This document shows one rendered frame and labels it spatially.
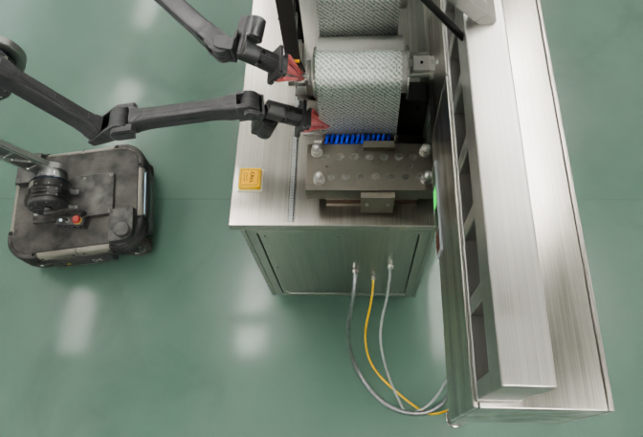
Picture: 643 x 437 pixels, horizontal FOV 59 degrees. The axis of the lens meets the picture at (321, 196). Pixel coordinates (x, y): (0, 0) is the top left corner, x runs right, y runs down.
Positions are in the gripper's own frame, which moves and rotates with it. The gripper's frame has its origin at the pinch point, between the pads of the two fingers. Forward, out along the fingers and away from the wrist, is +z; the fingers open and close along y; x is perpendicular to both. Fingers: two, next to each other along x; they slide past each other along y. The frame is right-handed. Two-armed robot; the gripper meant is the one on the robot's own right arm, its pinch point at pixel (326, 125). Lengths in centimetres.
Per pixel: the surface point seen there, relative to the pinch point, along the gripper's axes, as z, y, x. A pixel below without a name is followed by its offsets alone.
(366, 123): 10.2, 0.3, 6.9
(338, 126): 3.3, 0.3, 1.5
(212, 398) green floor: 5, 69, -120
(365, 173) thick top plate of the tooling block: 12.3, 14.4, 1.8
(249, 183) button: -15.3, 12.0, -25.2
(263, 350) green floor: 23, 48, -110
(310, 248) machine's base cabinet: 12.1, 25.6, -36.9
